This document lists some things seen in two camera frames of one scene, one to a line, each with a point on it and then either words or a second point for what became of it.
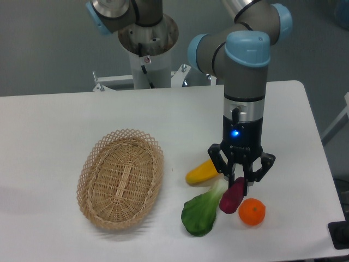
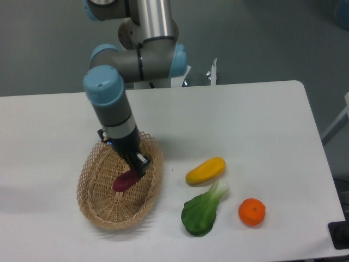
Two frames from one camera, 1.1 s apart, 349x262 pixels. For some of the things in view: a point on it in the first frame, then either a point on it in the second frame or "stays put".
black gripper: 242,142 → 128,148
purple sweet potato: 232,197 → 125,180
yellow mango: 203,174 stays put
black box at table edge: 339,232 stays put
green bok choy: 198,215 stays put
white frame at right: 343,119 stays put
